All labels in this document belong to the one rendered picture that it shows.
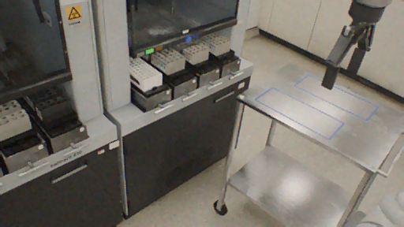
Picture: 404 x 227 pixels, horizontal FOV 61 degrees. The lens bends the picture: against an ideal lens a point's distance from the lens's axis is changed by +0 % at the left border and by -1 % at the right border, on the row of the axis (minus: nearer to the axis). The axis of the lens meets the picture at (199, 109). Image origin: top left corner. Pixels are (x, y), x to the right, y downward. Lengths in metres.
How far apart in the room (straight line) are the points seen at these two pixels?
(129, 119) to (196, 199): 0.83
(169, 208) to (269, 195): 0.59
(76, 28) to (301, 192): 1.32
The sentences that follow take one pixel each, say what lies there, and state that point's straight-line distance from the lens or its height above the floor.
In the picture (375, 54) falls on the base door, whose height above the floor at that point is 0.33.
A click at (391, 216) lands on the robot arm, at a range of 1.05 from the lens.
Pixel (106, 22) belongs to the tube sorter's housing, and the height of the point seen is 1.13.
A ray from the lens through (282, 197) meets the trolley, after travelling 1.85.
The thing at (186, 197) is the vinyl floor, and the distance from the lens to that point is 2.11.
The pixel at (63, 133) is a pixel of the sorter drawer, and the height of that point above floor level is 0.81.
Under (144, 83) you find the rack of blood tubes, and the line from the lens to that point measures 1.46.
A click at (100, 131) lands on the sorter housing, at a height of 0.73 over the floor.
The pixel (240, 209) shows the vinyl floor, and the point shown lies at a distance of 2.11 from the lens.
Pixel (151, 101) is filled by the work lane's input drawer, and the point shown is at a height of 0.78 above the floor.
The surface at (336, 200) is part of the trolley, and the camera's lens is 1.95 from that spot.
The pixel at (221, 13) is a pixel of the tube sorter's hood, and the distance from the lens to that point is 1.67.
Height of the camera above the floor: 1.66
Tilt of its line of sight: 37 degrees down
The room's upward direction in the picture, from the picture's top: 6 degrees clockwise
